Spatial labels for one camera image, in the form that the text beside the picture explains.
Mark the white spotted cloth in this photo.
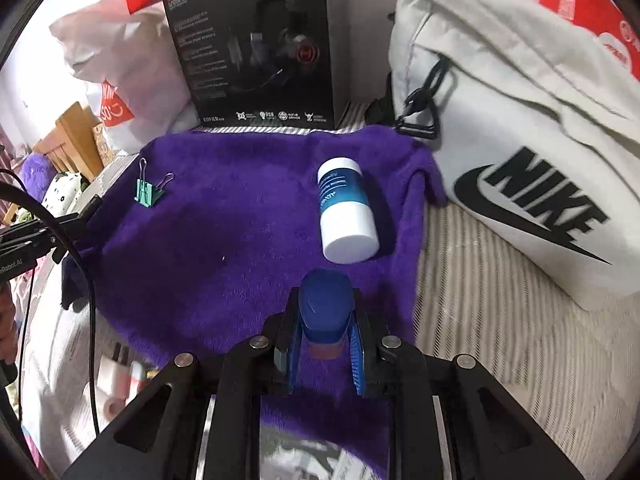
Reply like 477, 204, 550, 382
40, 172, 88, 216

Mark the purple plush toy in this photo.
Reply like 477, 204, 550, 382
20, 155, 56, 201

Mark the black cable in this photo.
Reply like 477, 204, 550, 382
0, 167, 101, 438

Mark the patterned cardboard box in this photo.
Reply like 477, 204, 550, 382
91, 124, 115, 167

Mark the green binder clip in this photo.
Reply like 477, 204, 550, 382
134, 158, 176, 208

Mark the purple fleece towel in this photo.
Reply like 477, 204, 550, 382
61, 125, 448, 480

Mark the white bottle with blue label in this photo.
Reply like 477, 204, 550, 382
317, 157, 381, 264

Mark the black headset box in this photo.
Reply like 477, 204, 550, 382
161, 0, 336, 126

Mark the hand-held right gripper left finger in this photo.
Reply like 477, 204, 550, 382
62, 287, 306, 480

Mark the white plastic bag red print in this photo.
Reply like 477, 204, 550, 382
49, 0, 201, 156

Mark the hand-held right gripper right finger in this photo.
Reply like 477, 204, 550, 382
345, 287, 586, 480

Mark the red bag with white print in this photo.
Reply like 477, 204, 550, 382
539, 0, 640, 81

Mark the white canvas bag black logo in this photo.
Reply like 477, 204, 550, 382
387, 0, 640, 311

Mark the wooden furniture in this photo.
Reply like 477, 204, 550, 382
32, 101, 108, 181

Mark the small blue-capped pink bottle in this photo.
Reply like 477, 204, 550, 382
298, 269, 355, 361

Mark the newspaper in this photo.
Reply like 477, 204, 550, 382
15, 255, 351, 480

